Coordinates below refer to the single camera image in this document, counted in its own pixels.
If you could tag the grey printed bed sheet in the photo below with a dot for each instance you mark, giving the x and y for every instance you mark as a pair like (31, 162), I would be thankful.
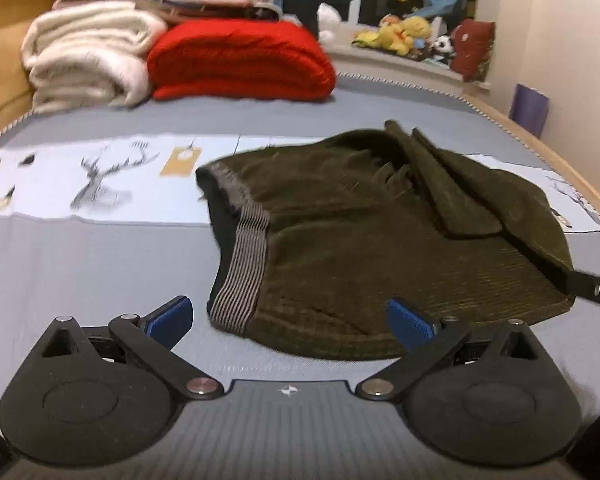
(105, 260)

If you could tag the dark olive knit sweater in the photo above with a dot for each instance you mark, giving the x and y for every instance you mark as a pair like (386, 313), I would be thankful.
(355, 240)

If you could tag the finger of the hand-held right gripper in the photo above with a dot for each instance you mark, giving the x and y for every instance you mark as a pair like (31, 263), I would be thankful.
(597, 292)

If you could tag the yellow plush toy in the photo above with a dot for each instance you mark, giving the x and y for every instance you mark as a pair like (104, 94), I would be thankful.
(372, 39)
(410, 32)

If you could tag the pink folded blanket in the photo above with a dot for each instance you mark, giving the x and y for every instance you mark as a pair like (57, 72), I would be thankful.
(205, 12)

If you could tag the cream fluffy folded blanket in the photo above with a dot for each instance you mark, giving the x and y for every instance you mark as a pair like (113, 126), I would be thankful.
(80, 55)

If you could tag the purple box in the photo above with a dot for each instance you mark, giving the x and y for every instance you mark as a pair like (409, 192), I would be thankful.
(530, 107)

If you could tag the panda plush toy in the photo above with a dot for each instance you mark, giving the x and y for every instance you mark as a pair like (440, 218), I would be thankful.
(444, 45)

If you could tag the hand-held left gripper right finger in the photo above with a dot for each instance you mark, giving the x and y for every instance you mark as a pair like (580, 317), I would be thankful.
(407, 322)

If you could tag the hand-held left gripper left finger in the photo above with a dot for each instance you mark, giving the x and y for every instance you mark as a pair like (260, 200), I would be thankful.
(172, 317)

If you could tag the red folded blanket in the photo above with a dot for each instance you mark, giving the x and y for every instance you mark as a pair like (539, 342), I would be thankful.
(240, 60)

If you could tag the white plush toy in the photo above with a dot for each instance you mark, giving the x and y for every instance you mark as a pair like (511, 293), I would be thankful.
(327, 20)

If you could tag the grey window sill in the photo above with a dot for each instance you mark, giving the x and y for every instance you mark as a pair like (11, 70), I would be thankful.
(405, 67)

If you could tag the ochre headboard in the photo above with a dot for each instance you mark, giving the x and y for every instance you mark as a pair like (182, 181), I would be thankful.
(5, 75)

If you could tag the dark red cushion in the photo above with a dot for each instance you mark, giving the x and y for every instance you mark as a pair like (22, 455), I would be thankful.
(472, 50)

